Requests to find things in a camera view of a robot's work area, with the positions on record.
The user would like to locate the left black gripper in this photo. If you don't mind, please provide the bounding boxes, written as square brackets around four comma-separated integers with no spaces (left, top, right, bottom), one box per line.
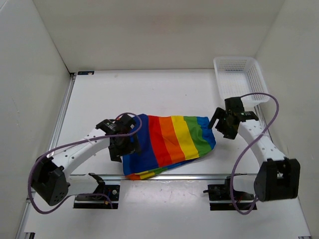
[109,131,141,162]

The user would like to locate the rainbow striped shorts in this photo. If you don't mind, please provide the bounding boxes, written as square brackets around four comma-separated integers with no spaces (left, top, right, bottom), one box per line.
[123,114,216,180]

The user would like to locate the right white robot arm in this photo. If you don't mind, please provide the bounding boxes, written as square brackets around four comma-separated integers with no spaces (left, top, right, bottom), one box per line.
[208,97,301,202]

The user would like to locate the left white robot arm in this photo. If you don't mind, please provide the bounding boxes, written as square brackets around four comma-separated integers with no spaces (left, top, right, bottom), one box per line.
[28,113,143,209]

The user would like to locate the white plastic mesh basket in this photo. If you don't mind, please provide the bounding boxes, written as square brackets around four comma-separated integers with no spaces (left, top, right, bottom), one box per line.
[213,56,270,108]

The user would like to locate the small blue label sticker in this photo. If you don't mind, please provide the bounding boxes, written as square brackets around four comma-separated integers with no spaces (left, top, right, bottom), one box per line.
[77,71,95,75]

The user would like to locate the aluminium table edge rail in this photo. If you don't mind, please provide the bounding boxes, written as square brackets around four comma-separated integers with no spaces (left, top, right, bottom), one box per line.
[99,174,282,181]

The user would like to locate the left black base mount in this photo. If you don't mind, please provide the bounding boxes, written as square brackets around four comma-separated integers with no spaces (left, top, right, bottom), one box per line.
[73,182,120,210]

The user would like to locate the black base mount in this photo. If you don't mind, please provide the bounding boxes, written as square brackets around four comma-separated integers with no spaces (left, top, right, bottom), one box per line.
[73,182,120,210]
[203,184,254,211]

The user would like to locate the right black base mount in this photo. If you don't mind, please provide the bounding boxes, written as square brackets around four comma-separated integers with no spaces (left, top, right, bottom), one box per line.
[203,184,254,211]

